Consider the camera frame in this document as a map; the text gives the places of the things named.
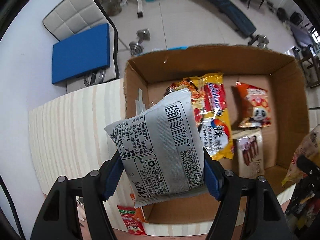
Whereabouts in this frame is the red green snack packet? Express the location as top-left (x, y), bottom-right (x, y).
top-left (117, 205), bottom-right (146, 235)

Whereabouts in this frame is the silver grey snack packet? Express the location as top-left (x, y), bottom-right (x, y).
top-left (105, 88), bottom-right (208, 207)

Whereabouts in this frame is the orange snack packet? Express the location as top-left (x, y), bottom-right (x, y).
top-left (130, 193), bottom-right (148, 223)

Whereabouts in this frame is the chocolate stick packet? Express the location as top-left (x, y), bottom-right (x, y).
top-left (232, 128), bottom-right (265, 179)

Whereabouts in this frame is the striped cat print tablecloth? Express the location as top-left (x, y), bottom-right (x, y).
top-left (29, 79), bottom-right (295, 239)

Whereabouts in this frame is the cardboard box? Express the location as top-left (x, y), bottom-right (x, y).
top-left (123, 44), bottom-right (311, 225)

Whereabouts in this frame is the panda biscuit packet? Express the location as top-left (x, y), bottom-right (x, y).
top-left (236, 82), bottom-right (271, 128)

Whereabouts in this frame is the yellow cheese snack bag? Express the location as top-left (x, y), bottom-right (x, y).
top-left (165, 73), bottom-right (234, 160)

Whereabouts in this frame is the blue cushion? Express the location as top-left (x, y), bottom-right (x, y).
top-left (52, 23), bottom-right (111, 84)

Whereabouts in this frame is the steel dumbbell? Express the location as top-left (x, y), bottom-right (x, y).
top-left (129, 28), bottom-right (151, 56)

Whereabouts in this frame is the dark weight bench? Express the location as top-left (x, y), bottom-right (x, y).
top-left (207, 0), bottom-right (269, 49)

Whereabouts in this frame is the white padded chair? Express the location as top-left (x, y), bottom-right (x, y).
top-left (42, 0), bottom-right (120, 82)

